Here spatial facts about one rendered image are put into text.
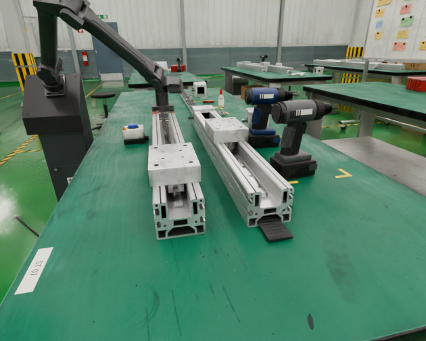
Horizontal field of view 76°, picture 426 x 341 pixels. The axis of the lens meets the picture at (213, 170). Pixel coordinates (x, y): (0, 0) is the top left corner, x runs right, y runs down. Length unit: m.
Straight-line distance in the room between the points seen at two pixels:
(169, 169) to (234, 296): 0.28
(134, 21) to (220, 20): 3.41
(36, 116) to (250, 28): 12.00
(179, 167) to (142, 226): 0.15
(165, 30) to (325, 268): 12.05
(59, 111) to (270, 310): 1.26
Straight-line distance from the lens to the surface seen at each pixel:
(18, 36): 7.60
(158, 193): 0.56
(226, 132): 0.84
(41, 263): 0.61
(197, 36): 12.46
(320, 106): 0.81
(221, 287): 0.48
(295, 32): 13.90
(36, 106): 1.52
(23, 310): 0.54
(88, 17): 1.13
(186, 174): 0.58
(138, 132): 1.14
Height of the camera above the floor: 1.13
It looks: 24 degrees down
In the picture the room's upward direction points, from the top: 1 degrees counter-clockwise
